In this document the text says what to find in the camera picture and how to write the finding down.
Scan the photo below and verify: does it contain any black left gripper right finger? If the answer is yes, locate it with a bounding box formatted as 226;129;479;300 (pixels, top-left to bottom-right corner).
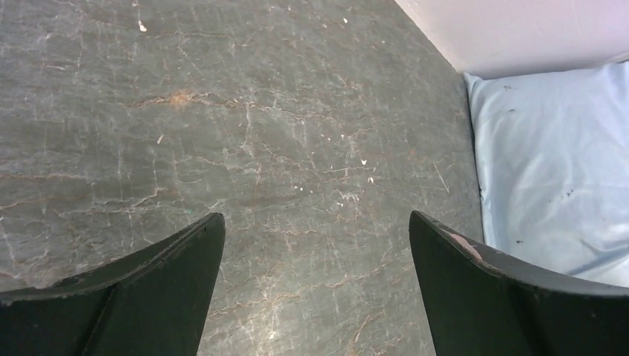
409;211;628;355

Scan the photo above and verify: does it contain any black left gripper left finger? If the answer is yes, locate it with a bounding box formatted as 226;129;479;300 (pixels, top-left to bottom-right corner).
1;213;225;355

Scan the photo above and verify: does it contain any light blue pillowcase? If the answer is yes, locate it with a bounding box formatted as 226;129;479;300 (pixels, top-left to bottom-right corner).
464;63;628;286

